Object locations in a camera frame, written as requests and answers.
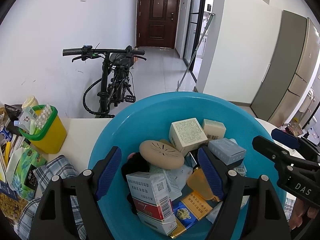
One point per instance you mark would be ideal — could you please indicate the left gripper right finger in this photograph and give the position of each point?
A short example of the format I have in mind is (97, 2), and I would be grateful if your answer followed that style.
(265, 218)

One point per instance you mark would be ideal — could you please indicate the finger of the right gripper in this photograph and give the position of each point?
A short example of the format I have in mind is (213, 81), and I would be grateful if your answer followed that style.
(278, 154)
(307, 149)

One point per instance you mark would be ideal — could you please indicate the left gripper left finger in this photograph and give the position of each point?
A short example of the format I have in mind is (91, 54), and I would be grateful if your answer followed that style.
(54, 217)

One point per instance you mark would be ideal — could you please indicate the grey lighter case box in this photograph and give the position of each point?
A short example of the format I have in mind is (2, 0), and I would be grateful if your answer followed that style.
(226, 150)

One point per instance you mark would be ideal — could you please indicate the red white cigarette box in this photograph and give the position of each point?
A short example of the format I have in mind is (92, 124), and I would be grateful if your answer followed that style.
(150, 195)

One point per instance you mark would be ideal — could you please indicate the person's right hand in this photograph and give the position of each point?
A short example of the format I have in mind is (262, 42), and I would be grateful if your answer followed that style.
(299, 209)

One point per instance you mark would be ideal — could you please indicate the blue plaid shirt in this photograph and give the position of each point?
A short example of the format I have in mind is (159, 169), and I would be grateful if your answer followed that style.
(62, 167)

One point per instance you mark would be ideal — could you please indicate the green snack bag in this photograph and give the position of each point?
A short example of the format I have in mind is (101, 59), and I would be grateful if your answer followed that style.
(19, 173)

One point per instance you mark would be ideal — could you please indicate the yellow blue cigarette pack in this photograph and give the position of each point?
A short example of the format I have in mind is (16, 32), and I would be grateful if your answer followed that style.
(188, 211)

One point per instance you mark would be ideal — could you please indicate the orange plastic case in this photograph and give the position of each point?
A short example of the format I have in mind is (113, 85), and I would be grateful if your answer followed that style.
(198, 183)

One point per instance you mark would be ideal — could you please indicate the yellow green bin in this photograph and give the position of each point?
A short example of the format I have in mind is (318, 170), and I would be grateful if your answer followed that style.
(51, 138)

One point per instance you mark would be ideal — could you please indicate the cream square box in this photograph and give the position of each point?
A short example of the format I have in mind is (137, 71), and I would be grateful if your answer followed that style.
(186, 135)

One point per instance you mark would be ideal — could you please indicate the grey refrigerator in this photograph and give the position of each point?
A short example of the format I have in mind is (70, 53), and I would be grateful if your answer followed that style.
(290, 69)

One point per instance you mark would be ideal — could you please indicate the blue plastic basin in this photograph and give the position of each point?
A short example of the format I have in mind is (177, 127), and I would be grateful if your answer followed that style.
(150, 119)

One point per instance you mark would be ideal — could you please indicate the black bicycle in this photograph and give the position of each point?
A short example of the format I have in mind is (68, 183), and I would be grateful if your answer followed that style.
(115, 86)

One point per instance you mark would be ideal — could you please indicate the dark brown door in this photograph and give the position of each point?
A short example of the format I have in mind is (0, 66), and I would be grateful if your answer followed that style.
(157, 23)

